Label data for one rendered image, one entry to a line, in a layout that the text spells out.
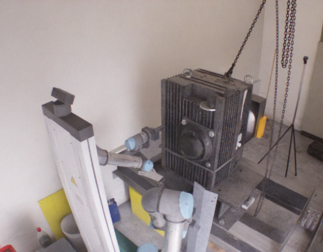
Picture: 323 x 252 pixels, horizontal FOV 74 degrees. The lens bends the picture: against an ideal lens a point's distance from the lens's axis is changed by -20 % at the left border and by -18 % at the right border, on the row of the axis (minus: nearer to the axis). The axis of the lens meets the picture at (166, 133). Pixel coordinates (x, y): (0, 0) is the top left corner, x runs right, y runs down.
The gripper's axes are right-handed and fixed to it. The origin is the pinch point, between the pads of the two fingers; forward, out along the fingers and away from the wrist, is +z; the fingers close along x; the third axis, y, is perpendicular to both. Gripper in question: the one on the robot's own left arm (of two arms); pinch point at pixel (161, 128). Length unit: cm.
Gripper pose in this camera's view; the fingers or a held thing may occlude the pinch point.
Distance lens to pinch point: 189.5
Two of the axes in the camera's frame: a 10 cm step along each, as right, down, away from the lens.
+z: 6.9, -3.7, 6.2
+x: -7.2, -3.5, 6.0
